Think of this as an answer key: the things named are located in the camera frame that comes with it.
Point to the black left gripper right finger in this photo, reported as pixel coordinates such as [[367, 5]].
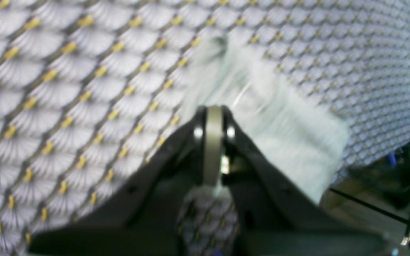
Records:
[[275, 217]]

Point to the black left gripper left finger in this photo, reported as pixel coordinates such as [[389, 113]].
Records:
[[141, 218]]

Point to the grey T-shirt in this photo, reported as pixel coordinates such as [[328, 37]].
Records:
[[302, 139]]

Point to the fan-patterned table cloth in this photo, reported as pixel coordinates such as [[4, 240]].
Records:
[[89, 88]]

